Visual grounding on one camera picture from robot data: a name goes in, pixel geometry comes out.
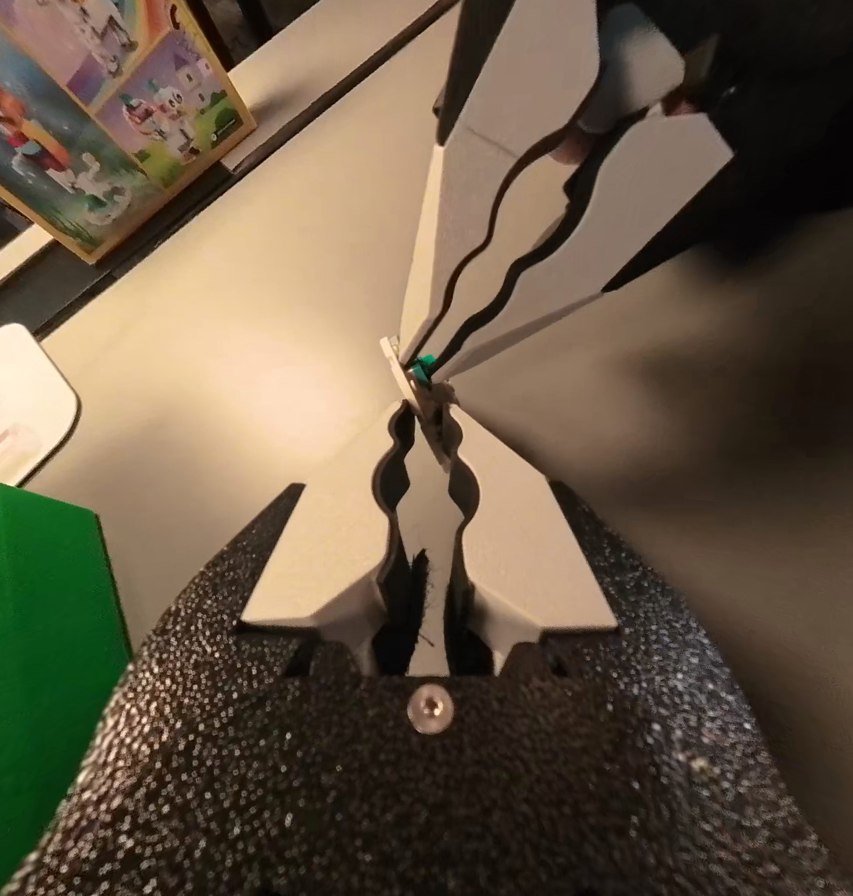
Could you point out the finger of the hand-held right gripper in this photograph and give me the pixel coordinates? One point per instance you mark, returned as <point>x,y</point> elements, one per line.
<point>629,203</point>
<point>510,91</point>

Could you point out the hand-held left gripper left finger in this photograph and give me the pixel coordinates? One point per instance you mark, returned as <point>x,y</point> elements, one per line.
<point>321,553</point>

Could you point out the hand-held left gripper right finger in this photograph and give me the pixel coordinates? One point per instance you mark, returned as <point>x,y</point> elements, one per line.
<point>531,560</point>

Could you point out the round white lego assembly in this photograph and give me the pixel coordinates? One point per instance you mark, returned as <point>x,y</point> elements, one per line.
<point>416,399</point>

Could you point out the small teal lego plate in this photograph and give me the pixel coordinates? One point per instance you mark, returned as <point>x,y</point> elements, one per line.
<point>421,365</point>

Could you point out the colourful lego box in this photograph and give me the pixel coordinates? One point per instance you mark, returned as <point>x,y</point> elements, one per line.
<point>83,105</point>

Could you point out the person's right hand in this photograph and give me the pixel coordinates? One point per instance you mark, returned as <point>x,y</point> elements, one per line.
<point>577,147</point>

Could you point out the green plastic bin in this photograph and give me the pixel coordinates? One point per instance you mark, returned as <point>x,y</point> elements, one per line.
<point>41,665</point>

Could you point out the wooden book stand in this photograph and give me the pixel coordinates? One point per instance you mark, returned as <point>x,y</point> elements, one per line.
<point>20,378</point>

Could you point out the dark furniture frame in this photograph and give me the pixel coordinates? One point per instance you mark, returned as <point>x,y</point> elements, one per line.
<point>216,28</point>

